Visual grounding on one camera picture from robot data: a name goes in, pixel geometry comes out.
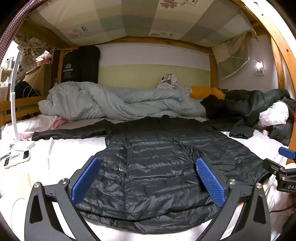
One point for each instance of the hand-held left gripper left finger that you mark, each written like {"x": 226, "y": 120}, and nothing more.
{"x": 84, "y": 180}

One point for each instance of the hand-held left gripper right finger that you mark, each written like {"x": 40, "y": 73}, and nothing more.
{"x": 211, "y": 182}

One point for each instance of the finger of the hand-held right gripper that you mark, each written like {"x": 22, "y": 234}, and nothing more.
{"x": 286, "y": 153}

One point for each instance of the black puffer jacket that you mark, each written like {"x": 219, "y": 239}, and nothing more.
{"x": 150, "y": 162}

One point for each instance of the pink charger cube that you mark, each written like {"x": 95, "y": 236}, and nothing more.
{"x": 265, "y": 132}

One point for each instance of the white plastic bag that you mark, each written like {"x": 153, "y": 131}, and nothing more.
{"x": 275, "y": 113}

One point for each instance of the pink cloth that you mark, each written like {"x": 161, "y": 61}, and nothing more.
{"x": 57, "y": 122}

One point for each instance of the dark grey coat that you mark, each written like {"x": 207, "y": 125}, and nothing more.
{"x": 242, "y": 104}

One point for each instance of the phone in white case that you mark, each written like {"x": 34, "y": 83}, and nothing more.
{"x": 22, "y": 155}

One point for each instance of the light grey duvet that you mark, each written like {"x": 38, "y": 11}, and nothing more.
{"x": 104, "y": 102}

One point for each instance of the yellow pillow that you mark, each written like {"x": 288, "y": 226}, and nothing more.
{"x": 201, "y": 92}

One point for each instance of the white desk lamp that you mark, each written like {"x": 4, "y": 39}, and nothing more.
{"x": 13, "y": 104}

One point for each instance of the crumpled pale garment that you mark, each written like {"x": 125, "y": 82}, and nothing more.
{"x": 170, "y": 81}

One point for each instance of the black hanging garment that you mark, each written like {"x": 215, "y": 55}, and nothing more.
{"x": 81, "y": 64}

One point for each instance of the patterned hanging cloth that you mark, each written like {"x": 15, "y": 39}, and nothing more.
{"x": 30, "y": 46}

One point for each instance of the purple checkered curtain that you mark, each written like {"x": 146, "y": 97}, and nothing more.
{"x": 13, "y": 27}

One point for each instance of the checkered canopy sheet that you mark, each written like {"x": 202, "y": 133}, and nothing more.
{"x": 138, "y": 18}

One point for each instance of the wooden bed frame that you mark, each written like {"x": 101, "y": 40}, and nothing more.
{"x": 161, "y": 41}

